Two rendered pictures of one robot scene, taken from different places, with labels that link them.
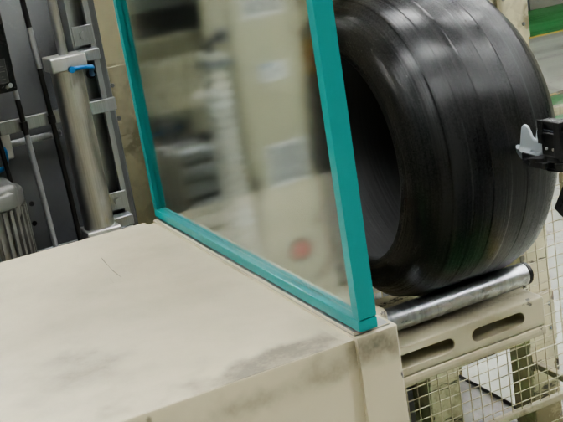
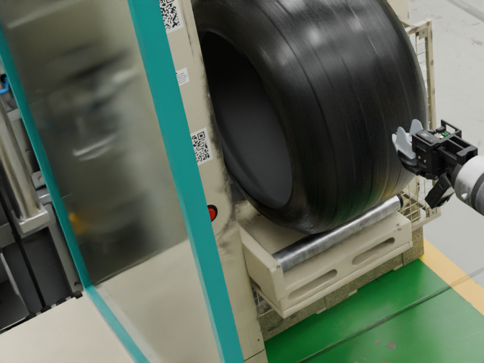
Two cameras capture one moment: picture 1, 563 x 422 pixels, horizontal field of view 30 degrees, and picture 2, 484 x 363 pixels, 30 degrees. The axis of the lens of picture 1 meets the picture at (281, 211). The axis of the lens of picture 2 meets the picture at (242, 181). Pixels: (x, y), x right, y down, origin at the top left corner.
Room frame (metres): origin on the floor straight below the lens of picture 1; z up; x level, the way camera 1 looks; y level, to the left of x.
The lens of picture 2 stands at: (0.29, -0.09, 2.17)
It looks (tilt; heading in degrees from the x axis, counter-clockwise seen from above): 35 degrees down; 359
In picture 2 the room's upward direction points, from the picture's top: 12 degrees counter-clockwise
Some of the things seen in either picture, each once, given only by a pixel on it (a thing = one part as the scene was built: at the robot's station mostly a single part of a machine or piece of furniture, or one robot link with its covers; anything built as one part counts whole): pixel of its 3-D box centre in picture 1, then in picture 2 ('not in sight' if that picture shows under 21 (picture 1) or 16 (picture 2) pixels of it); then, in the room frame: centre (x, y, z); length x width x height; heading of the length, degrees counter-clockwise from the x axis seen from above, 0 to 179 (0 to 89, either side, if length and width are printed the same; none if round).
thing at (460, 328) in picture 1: (453, 331); (336, 256); (1.82, -0.28, 0.84); 0.36 x 0.09 x 0.06; 114
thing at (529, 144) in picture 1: (527, 141); (402, 140); (1.66, -0.41, 1.21); 0.09 x 0.03 x 0.06; 24
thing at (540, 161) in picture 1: (544, 158); (416, 160); (1.62, -0.43, 1.19); 0.09 x 0.05 x 0.02; 24
